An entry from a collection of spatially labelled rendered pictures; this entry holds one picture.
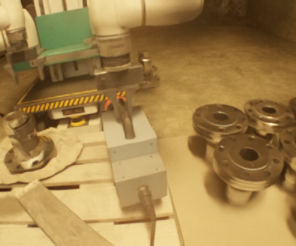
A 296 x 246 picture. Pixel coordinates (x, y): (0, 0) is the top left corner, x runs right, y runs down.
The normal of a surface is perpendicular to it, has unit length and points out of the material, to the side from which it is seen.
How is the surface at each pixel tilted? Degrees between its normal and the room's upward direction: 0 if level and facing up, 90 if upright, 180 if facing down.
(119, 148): 90
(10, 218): 0
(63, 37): 90
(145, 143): 90
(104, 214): 0
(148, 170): 0
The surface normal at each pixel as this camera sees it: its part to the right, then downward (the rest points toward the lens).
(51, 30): 0.16, 0.52
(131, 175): -0.07, -0.84
